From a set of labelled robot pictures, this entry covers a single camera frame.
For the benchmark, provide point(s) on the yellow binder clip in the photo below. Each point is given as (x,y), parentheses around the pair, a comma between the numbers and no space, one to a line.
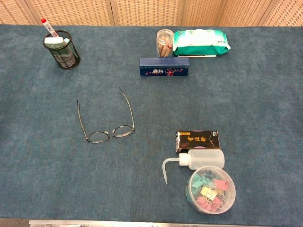
(208,191)

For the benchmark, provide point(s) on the green white wet wipes pack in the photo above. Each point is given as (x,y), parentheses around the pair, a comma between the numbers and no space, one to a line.
(201,42)

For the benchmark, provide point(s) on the clear tube with red cap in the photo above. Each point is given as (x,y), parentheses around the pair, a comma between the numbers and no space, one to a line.
(47,26)

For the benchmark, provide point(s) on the clear round plastic cup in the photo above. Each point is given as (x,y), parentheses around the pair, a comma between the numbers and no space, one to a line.
(230,196)

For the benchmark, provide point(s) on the white and green box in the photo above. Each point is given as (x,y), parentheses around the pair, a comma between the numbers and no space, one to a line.
(54,42)

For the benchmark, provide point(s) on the clear plastic jar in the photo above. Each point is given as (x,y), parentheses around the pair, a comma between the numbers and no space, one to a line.
(164,45)

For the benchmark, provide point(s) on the long blue floral box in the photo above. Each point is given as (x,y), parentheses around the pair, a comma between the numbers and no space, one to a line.
(163,65)

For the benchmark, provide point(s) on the small teal white item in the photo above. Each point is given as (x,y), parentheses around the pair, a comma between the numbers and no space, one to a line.
(67,40)

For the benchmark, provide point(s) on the black mesh pen holder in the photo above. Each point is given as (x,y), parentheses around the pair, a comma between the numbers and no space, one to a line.
(64,59)

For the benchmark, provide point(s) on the thin black-framed eyeglasses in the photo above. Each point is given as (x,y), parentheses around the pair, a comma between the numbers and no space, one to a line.
(98,137)

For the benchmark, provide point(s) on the black box with gold characters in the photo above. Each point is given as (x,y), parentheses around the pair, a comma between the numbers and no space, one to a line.
(198,140)

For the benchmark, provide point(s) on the translucent wash bottle with spout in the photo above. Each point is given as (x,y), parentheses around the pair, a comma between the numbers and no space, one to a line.
(206,159)

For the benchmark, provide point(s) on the blue felt table cloth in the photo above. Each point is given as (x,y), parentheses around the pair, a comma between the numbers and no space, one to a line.
(142,106)

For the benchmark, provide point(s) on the aluminium rail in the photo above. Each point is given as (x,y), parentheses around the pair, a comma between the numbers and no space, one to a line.
(142,224)

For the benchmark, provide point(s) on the teal binder clip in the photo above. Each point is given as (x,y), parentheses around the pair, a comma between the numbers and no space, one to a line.
(197,183)

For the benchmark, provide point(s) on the woven rattan folding screen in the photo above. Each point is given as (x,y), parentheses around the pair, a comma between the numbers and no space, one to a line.
(146,11)

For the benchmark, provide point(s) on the pink binder clip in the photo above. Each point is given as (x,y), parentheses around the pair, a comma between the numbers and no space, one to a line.
(203,202)
(216,203)
(221,185)

